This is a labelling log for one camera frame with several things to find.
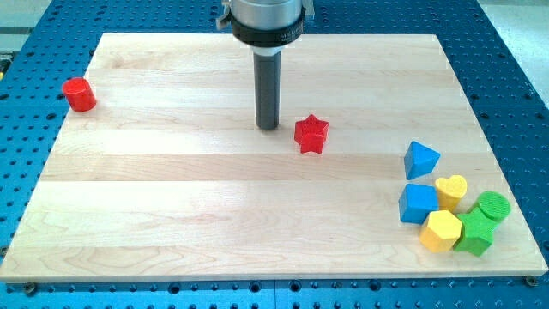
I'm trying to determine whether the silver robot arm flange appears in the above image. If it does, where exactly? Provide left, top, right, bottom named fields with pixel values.
left=215, top=0, right=309, bottom=57

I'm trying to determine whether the blue triangle block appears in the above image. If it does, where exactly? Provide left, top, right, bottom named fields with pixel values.
left=404, top=141, right=441, bottom=180

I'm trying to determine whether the yellow heart block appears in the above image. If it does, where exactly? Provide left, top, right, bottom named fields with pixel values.
left=434, top=175, right=468, bottom=212

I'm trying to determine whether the red star block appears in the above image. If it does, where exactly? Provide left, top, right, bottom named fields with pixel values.
left=294, top=114, right=329, bottom=154

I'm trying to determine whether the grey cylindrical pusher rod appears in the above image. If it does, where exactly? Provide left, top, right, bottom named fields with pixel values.
left=254, top=52, right=281, bottom=130

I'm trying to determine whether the light wooden board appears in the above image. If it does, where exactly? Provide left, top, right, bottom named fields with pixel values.
left=1, top=33, right=547, bottom=282

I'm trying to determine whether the blue cube block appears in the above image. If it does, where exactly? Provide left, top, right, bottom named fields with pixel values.
left=399, top=184, right=439, bottom=224

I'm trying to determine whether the yellow hexagon block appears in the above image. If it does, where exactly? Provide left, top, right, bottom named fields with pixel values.
left=419, top=210, right=462, bottom=253

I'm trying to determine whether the red cylinder block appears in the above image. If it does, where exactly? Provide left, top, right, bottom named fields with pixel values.
left=62, top=77, right=97, bottom=112

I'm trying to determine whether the green star block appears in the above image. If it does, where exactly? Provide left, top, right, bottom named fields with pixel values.
left=454, top=208, right=498, bottom=257

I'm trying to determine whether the green cylinder block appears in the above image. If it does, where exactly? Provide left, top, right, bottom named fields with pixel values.
left=472, top=191, right=511, bottom=223

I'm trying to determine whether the board clamp screw left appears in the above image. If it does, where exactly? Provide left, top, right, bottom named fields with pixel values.
left=22, top=282, right=37, bottom=296

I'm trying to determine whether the board clamp screw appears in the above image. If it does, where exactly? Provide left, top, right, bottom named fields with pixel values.
left=524, top=276, right=539, bottom=287
left=22, top=282, right=37, bottom=296

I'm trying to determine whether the board clamp screw right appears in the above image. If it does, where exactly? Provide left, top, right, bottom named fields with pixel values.
left=524, top=276, right=539, bottom=287

